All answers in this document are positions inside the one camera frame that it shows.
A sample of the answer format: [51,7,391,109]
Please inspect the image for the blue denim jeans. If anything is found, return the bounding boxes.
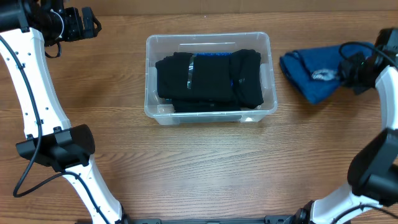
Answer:
[279,45,367,104]

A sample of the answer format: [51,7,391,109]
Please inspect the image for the black garment with stripe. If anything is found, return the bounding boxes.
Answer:
[171,99,241,113]

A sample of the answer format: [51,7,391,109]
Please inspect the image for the sparkly blue green fabric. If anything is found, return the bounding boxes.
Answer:
[193,53,232,89]

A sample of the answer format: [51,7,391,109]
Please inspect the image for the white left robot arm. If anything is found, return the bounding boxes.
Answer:
[1,0,130,223]

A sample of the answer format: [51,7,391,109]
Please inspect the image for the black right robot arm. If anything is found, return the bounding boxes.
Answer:
[280,28,397,223]

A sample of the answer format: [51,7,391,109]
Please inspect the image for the clear plastic storage bin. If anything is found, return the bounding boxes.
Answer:
[144,32,277,126]

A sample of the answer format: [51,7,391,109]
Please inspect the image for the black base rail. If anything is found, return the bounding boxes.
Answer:
[129,215,295,224]

